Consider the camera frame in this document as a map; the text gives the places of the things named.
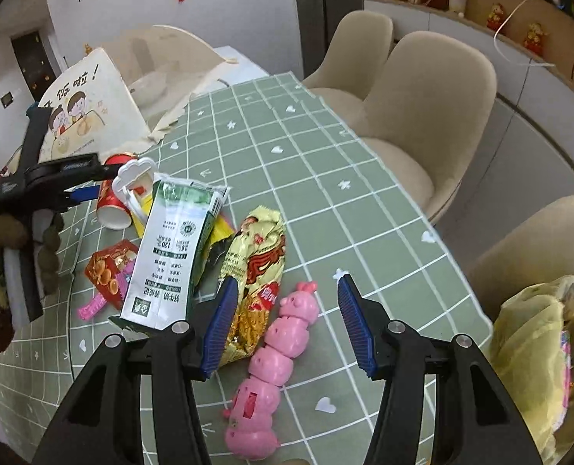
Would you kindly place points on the plain beige food cover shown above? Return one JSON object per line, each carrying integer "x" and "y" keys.
{"x": 171, "y": 53}

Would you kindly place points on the black wrapper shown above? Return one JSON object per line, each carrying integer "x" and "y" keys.
{"x": 215, "y": 257}

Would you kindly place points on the printed mesh food cover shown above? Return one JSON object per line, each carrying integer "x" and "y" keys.
{"x": 98, "y": 106}

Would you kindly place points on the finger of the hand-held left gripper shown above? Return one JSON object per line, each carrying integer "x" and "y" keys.
{"x": 74, "y": 167}
{"x": 84, "y": 193}

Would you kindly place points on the magenta wrapper strip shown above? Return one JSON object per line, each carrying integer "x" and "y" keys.
{"x": 91, "y": 307}

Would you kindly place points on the dark glass cabinet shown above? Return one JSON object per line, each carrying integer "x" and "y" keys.
{"x": 325, "y": 9}

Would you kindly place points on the pink caterpillar toy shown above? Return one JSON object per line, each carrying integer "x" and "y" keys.
{"x": 272, "y": 363}

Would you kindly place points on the red cookie snack packet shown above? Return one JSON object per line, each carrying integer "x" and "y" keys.
{"x": 105, "y": 266}

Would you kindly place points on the white cloud-shaped plastic piece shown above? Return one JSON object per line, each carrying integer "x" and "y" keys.
{"x": 132, "y": 170}

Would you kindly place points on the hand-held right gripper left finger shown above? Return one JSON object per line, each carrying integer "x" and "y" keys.
{"x": 219, "y": 329}

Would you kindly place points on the olive segmented object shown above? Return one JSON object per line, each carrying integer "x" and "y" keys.
{"x": 50, "y": 252}

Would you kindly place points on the green white milk pouch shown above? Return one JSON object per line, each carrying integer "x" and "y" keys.
{"x": 166, "y": 261}

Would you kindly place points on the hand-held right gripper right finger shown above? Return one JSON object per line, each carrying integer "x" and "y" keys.
{"x": 357, "y": 329}

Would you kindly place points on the beige dining chair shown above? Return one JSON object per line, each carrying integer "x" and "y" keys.
{"x": 534, "y": 242}
{"x": 437, "y": 106}
{"x": 355, "y": 48}

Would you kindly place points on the red paper cup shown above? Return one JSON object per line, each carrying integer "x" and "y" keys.
{"x": 110, "y": 206}

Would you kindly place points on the green checkered tablecloth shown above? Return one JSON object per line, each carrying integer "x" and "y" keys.
{"x": 316, "y": 179}

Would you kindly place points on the small red figurine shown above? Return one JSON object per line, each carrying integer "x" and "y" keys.
{"x": 535, "y": 38}
{"x": 495, "y": 15}

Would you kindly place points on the yellow trash bag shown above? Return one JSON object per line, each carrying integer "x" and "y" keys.
{"x": 524, "y": 339}

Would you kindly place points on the pink white wrapper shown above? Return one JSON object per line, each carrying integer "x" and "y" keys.
{"x": 567, "y": 368}

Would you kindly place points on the gold red snack packet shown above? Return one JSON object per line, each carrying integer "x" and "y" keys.
{"x": 255, "y": 252}

